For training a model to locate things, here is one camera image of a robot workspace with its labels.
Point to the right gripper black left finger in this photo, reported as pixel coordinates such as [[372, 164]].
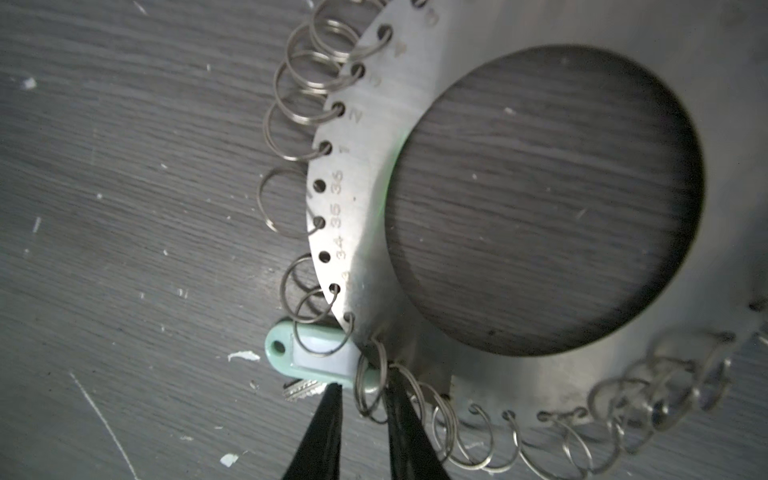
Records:
[[318, 455]]

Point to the small silver key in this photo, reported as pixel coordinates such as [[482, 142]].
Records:
[[299, 389]]

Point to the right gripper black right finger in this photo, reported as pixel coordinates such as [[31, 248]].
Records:
[[411, 453]]

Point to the mint green key tag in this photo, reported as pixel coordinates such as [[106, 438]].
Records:
[[312, 352]]

